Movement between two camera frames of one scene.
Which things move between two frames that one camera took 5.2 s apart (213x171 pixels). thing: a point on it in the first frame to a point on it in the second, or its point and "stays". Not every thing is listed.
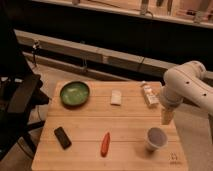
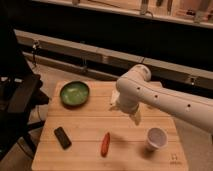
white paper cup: [156, 139] stays
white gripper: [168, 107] to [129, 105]
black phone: [62, 138] stays
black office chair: [20, 89] stays
